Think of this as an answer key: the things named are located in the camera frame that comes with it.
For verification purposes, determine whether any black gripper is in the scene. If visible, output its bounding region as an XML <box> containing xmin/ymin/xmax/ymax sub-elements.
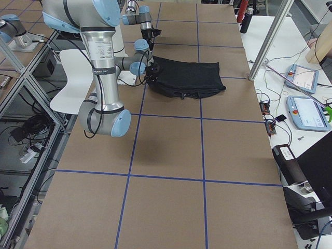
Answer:
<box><xmin>141</xmin><ymin>28</ymin><xmax>154</xmax><ymax>42</ymax></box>

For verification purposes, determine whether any black graphic t-shirt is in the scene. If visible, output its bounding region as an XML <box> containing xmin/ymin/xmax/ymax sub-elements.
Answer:
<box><xmin>148</xmin><ymin>56</ymin><xmax>226</xmax><ymax>100</ymax></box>

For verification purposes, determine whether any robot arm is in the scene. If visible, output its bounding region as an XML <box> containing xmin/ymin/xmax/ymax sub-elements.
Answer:
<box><xmin>43</xmin><ymin>1</ymin><xmax>153</xmax><ymax>137</ymax></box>
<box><xmin>122</xmin><ymin>1</ymin><xmax>161</xmax><ymax>44</ymax></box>

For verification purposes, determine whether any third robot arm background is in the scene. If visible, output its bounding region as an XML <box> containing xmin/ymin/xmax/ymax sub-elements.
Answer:
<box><xmin>1</xmin><ymin>14</ymin><xmax>44</xmax><ymax>52</ymax></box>

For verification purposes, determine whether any white chair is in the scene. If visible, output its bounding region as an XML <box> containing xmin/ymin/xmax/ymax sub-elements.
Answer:
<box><xmin>50</xmin><ymin>49</ymin><xmax>93</xmax><ymax>115</ymax></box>

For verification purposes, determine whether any black water bottle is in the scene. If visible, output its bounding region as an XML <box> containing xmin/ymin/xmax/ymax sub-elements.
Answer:
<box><xmin>240</xmin><ymin>8</ymin><xmax>254</xmax><ymax>34</ymax></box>

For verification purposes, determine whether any red bottle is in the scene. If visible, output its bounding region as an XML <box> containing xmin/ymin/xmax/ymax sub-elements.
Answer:
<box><xmin>237</xmin><ymin>0</ymin><xmax>248</xmax><ymax>23</ymax></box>

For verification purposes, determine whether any orange circuit board far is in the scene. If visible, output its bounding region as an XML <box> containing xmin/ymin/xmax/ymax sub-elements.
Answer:
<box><xmin>259</xmin><ymin>101</ymin><xmax>271</xmax><ymax>115</ymax></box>

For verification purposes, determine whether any orange circuit board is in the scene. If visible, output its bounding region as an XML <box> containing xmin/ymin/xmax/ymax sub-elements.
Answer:
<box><xmin>259</xmin><ymin>101</ymin><xmax>271</xmax><ymax>115</ymax></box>
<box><xmin>265</xmin><ymin>120</ymin><xmax>276</xmax><ymax>137</ymax></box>

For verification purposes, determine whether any orange circuit board near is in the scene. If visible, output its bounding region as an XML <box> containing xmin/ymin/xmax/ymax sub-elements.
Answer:
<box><xmin>265</xmin><ymin>120</ymin><xmax>276</xmax><ymax>137</ymax></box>

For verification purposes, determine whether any blue teach pendant far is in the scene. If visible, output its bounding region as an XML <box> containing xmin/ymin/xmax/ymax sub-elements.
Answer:
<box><xmin>286</xmin><ymin>64</ymin><xmax>319</xmax><ymax>94</ymax></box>

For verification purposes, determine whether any blue teach pendant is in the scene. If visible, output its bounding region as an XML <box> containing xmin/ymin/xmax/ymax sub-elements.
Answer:
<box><xmin>286</xmin><ymin>64</ymin><xmax>319</xmax><ymax>94</ymax></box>
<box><xmin>286</xmin><ymin>96</ymin><xmax>331</xmax><ymax>132</ymax></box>

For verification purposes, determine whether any white power strip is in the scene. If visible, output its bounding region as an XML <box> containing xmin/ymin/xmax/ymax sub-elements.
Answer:
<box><xmin>20</xmin><ymin>144</ymin><xmax>41</xmax><ymax>164</ymax></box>

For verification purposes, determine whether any blue teach pendant near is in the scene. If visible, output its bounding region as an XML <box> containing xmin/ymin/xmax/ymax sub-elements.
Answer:
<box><xmin>286</xmin><ymin>96</ymin><xmax>331</xmax><ymax>132</ymax></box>

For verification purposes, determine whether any black box with label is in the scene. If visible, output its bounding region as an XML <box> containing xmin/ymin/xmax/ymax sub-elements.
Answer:
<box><xmin>272</xmin><ymin>144</ymin><xmax>307</xmax><ymax>185</ymax></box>

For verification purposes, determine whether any black monitor screen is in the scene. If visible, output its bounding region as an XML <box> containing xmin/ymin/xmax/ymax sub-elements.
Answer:
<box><xmin>297</xmin><ymin>132</ymin><xmax>331</xmax><ymax>207</ymax></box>

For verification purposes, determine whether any black monitor stand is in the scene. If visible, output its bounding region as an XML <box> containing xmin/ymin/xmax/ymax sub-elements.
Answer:
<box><xmin>283</xmin><ymin>187</ymin><xmax>331</xmax><ymax>240</ymax></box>

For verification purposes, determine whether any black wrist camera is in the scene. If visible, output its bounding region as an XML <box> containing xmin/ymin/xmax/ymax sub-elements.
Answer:
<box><xmin>152</xmin><ymin>29</ymin><xmax>162</xmax><ymax>38</ymax></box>
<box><xmin>144</xmin><ymin>64</ymin><xmax>162</xmax><ymax>84</ymax></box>

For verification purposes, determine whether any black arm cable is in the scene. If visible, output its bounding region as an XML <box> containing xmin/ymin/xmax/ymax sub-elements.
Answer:
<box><xmin>82</xmin><ymin>48</ymin><xmax>154</xmax><ymax>140</ymax></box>

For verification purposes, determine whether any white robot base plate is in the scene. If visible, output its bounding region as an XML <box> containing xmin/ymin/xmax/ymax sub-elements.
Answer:
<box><xmin>114</xmin><ymin>51</ymin><xmax>137</xmax><ymax>86</ymax></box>

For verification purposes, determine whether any grey aluminium frame post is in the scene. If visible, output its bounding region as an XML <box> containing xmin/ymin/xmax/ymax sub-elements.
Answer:
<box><xmin>248</xmin><ymin>0</ymin><xmax>294</xmax><ymax>81</ymax></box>

